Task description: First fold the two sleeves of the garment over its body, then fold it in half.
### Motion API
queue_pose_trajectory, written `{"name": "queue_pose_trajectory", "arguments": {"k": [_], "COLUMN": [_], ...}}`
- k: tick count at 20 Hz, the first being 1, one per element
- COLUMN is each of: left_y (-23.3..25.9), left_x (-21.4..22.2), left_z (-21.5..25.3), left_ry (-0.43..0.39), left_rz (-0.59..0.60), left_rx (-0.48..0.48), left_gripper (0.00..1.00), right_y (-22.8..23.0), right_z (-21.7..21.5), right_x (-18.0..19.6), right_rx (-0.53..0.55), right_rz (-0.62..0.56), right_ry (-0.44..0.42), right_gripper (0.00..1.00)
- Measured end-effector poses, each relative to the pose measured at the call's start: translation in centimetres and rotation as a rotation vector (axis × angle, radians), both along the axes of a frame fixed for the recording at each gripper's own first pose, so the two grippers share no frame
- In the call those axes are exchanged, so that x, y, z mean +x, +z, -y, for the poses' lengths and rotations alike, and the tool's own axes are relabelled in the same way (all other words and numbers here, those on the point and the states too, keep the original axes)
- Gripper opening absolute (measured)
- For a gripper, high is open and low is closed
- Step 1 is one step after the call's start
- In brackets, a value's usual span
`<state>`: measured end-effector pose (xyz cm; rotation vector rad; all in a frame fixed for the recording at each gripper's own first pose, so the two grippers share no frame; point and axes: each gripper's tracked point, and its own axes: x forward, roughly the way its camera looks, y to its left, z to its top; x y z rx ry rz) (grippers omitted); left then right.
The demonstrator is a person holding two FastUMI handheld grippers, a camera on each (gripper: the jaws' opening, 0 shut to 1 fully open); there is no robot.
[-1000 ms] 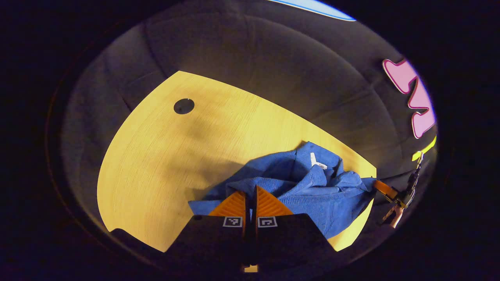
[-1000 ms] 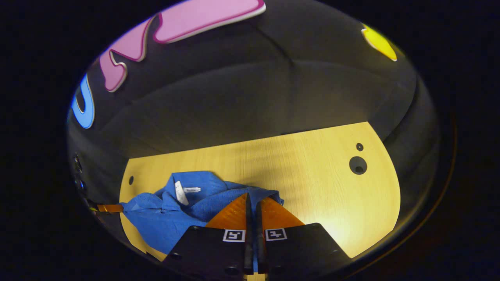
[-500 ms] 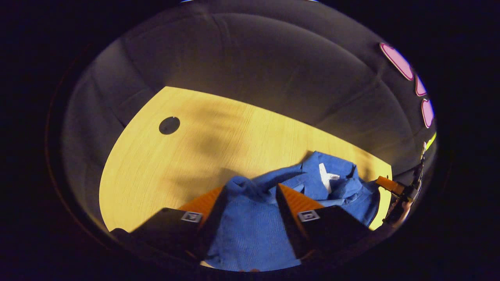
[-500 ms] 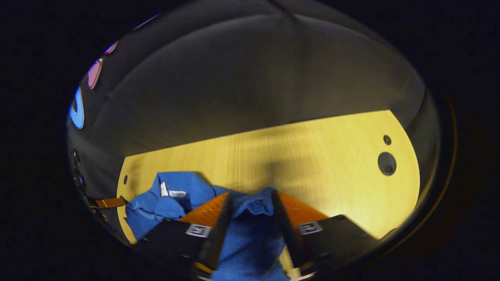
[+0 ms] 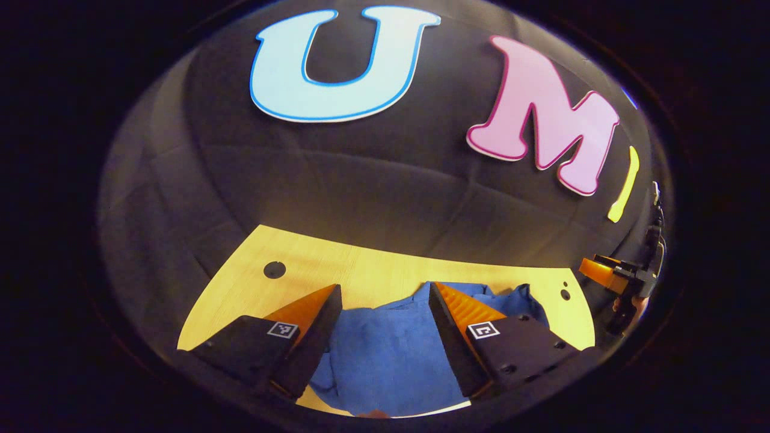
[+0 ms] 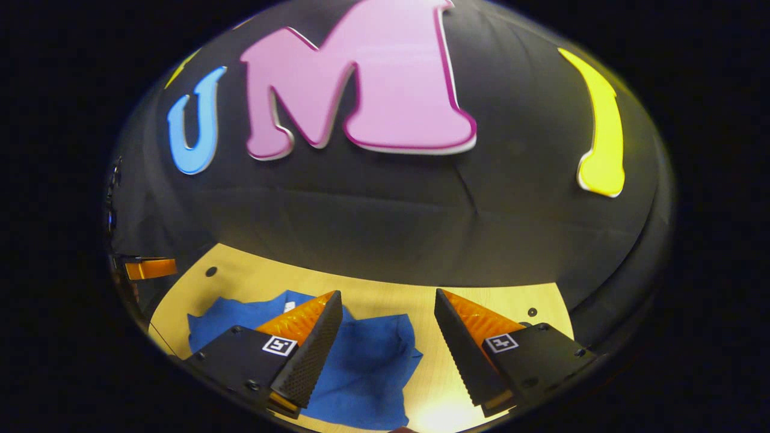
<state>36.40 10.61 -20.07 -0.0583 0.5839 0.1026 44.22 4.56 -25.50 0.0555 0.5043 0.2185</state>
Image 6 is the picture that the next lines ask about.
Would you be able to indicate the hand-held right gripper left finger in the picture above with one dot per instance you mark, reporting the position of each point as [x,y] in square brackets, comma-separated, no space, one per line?
[313,349]

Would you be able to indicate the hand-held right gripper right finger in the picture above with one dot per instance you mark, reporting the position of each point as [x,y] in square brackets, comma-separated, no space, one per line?
[460,352]

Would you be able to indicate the blue button-up garment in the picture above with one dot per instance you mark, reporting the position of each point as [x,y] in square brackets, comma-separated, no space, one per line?
[367,373]

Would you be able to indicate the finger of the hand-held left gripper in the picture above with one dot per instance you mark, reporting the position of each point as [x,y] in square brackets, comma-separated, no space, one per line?
[150,268]

